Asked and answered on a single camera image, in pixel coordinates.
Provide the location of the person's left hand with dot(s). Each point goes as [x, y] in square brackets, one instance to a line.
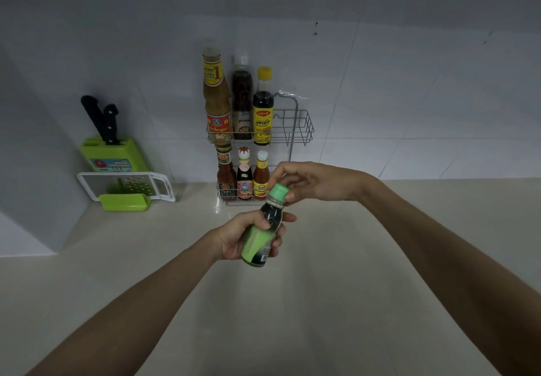
[230, 238]

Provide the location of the person's right hand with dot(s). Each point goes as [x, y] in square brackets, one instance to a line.
[325, 183]

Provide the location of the small green label bottle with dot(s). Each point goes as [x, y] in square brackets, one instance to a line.
[260, 244]

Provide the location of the green bottle cap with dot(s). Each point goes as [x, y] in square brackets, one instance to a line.
[279, 193]

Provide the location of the gold lid red sauce bottle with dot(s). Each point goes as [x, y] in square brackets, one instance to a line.
[226, 177]

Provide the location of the oyster sauce bottle red-white cap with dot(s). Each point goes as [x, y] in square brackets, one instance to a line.
[244, 177]

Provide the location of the orange chili sauce bottle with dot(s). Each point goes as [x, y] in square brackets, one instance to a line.
[260, 177]

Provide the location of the yellow label soy sauce bottle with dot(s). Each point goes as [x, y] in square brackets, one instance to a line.
[263, 122]

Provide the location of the dark sauce bottle white cap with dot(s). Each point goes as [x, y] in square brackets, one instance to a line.
[242, 96]

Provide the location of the tall light brown sauce bottle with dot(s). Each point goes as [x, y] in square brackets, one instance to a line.
[216, 96]

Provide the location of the person's right forearm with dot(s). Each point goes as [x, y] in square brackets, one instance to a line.
[456, 270]

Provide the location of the person's left forearm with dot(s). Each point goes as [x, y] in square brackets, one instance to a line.
[127, 320]

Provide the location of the white framed metal grater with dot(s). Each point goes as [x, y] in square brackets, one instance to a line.
[135, 183]

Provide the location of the green grater container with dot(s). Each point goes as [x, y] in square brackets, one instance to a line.
[124, 202]

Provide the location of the green knife block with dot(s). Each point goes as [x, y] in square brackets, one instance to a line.
[122, 153]

